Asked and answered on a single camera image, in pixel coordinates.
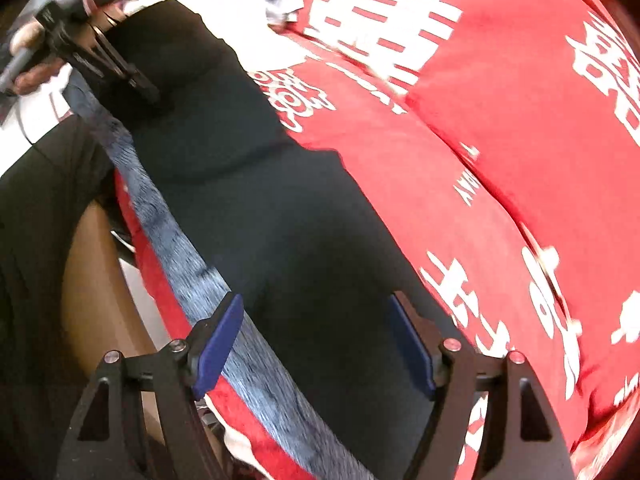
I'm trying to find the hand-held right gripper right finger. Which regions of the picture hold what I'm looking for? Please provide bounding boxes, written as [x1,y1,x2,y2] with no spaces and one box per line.
[387,290,576,480]

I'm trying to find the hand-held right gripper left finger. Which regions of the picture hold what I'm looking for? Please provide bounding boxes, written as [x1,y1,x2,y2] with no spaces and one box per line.
[55,292,246,480]

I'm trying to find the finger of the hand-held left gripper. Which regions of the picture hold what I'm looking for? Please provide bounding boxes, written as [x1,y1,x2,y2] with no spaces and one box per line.
[62,30,162,106]

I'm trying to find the black pants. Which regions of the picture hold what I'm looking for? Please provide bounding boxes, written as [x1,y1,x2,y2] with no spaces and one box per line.
[97,0,482,480]

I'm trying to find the person's left hand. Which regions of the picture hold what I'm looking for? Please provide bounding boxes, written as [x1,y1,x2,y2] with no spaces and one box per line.
[9,22,63,97]

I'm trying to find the person's black clothed leg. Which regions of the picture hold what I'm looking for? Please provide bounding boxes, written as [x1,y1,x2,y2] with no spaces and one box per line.
[0,115,168,480]

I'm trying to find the red printed blanket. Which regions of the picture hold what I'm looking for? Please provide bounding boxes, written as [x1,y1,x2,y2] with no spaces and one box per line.
[114,0,640,480]

